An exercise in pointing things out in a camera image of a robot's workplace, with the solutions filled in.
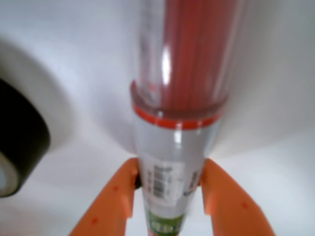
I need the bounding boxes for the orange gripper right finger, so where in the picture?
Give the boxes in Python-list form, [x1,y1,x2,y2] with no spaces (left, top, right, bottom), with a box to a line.
[200,159,274,236]

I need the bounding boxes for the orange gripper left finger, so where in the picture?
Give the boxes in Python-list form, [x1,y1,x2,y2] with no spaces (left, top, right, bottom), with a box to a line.
[70,158,139,236]

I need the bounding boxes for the black tape roll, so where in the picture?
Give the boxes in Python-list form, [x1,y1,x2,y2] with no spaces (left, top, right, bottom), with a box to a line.
[0,81,50,198]

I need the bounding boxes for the red whiteboard marker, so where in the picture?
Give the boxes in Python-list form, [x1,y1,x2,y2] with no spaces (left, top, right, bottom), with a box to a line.
[130,0,245,236]

